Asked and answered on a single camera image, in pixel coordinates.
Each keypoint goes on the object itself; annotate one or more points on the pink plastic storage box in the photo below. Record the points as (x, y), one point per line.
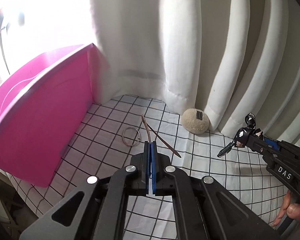
(41, 107)

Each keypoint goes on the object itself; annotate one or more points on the white grid-pattern tablecloth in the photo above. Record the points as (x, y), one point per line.
(111, 133)

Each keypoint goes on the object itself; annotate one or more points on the white curtain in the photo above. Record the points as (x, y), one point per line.
(225, 57)

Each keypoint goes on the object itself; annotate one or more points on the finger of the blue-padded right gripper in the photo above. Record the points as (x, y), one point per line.
(264, 146)

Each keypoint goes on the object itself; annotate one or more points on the beige fuzzy hair clip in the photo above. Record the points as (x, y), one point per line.
(195, 121)

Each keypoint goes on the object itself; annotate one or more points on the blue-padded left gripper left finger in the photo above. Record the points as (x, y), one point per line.
(96, 209)

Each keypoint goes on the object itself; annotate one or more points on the right hand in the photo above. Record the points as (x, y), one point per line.
(292, 210)

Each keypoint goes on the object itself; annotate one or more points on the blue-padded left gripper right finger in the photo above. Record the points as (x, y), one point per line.
(203, 208)

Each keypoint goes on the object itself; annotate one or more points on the brown metal snap hair clip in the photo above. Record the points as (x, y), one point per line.
(149, 128)

